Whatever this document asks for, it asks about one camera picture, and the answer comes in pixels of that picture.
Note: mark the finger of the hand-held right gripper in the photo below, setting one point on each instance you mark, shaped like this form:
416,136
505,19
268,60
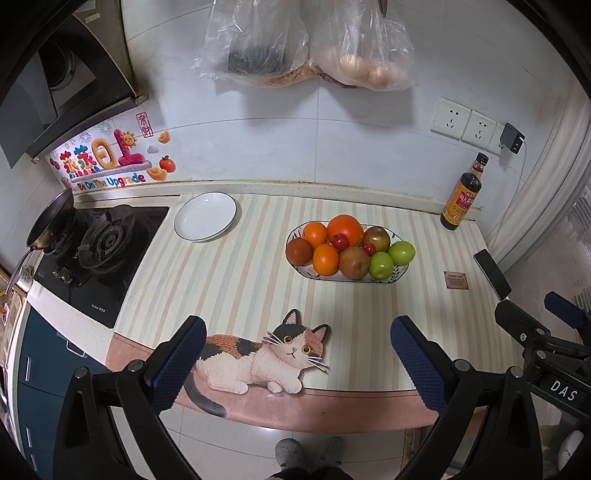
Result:
512,318
563,309

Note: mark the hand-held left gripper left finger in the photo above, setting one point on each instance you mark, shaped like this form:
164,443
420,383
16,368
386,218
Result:
178,364

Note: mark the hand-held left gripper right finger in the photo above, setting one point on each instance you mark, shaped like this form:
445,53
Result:
418,364

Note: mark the green apple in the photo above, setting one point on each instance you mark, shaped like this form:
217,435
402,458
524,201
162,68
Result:
401,253
381,266

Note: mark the red cherry tomato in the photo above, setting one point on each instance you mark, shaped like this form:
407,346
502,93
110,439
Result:
369,249
341,242

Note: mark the medium orange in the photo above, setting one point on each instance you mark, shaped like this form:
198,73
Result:
325,260

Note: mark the floral oval plate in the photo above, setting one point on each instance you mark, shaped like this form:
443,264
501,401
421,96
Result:
304,272

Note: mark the dark reddish orange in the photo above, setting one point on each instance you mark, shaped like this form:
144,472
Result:
299,252

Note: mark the black smartphone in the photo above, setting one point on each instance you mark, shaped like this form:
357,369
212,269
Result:
491,274

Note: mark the small brown card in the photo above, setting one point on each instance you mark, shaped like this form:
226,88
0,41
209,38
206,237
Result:
455,280

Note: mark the striped mat with cat print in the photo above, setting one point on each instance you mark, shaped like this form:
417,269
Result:
231,286

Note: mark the black gas stove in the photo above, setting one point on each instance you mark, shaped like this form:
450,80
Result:
115,272

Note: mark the brown russet apple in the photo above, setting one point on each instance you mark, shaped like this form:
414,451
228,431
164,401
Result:
354,263
377,237

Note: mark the grey slipper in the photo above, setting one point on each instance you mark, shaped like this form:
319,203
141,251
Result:
288,452
331,450

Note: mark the blue base cabinet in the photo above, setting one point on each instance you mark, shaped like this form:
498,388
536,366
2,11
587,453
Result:
51,369

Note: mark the dark soy sauce bottle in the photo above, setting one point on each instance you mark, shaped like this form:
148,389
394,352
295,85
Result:
461,201

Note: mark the white round plate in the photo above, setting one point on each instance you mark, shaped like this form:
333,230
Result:
205,217

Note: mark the large orange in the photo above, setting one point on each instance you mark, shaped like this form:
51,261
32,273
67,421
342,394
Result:
346,228

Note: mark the small orange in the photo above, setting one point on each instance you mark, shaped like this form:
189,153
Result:
315,234

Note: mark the grey plug-in charger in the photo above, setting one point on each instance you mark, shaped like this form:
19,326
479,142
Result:
511,137

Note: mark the black frying pan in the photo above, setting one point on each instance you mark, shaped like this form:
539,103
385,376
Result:
51,221

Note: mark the range hood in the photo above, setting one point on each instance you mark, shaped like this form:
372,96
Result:
60,78

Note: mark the plastic bag with round produce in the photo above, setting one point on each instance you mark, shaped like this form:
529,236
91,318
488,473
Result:
364,46

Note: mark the plastic bag with dark contents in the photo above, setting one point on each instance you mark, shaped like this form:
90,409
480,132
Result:
254,41

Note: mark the white wall socket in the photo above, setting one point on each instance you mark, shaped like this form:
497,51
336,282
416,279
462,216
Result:
480,128
495,141
451,117

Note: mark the colourful wall sticker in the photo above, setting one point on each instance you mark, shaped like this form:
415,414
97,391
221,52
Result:
111,161

